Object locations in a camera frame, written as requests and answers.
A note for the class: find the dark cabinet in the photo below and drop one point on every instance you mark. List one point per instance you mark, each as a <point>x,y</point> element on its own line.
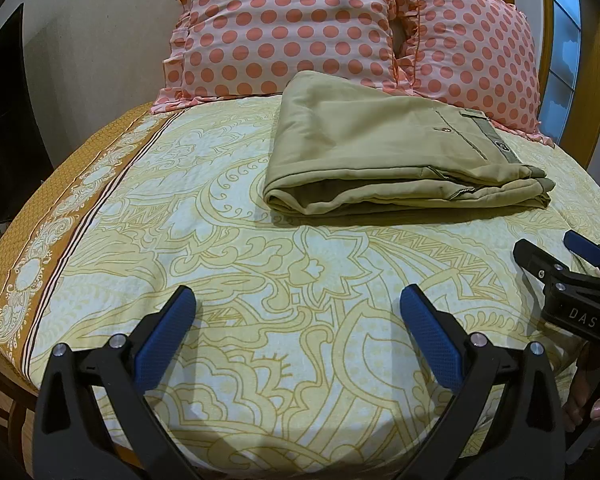
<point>7,125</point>

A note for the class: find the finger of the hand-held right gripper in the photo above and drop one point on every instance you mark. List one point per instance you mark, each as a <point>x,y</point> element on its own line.
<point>582,246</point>
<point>535,260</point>

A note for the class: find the yellow patterned bed sheet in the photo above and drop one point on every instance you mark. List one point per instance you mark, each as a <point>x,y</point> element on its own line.
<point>240,270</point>

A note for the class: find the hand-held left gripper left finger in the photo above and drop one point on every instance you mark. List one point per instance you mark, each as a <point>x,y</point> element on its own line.
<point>164,342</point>

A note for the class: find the wooden bed frame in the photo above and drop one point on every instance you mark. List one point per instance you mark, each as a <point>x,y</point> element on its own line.
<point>0,400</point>

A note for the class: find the frosted glass window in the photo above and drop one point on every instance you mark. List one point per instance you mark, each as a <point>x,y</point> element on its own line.
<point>562,60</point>

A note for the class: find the pink polka dot pillow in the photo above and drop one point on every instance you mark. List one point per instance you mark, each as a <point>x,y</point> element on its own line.
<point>280,30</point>
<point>475,55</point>

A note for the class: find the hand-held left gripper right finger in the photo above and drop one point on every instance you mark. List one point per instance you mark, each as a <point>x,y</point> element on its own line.
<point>432,342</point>

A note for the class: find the khaki pants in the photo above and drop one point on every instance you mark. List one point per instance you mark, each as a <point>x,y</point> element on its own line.
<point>370,150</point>

